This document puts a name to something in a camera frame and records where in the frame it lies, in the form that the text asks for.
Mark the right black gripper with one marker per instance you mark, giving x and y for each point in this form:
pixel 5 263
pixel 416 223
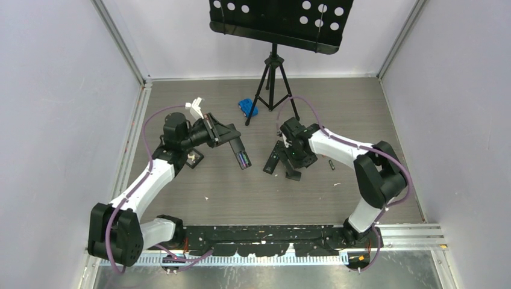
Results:
pixel 308 161

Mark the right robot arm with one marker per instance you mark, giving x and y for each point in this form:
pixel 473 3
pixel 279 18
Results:
pixel 380 175

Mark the black music stand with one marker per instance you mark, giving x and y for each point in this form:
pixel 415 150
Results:
pixel 315 26

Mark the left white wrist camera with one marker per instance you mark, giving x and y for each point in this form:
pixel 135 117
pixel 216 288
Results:
pixel 194 108

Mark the black remote with buttons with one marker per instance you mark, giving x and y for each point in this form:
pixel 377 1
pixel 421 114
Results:
pixel 274 158

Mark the black square frame box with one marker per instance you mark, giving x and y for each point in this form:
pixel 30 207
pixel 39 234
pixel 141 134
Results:
pixel 194 157

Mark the black battery cover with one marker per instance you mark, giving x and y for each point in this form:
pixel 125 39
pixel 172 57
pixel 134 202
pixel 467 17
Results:
pixel 294 175

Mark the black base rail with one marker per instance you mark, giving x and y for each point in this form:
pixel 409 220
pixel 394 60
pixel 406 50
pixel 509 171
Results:
pixel 271 240

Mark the blue purple battery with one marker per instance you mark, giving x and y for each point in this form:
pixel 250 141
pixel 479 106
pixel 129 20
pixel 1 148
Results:
pixel 242 160

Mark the blue toy car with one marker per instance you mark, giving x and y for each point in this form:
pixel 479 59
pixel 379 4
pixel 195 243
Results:
pixel 245 106

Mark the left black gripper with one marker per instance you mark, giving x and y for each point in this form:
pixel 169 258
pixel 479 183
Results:
pixel 216 132

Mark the plain black remote control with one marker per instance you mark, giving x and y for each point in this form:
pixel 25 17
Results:
pixel 238 147

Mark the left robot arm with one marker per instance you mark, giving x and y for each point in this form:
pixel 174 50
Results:
pixel 115 231

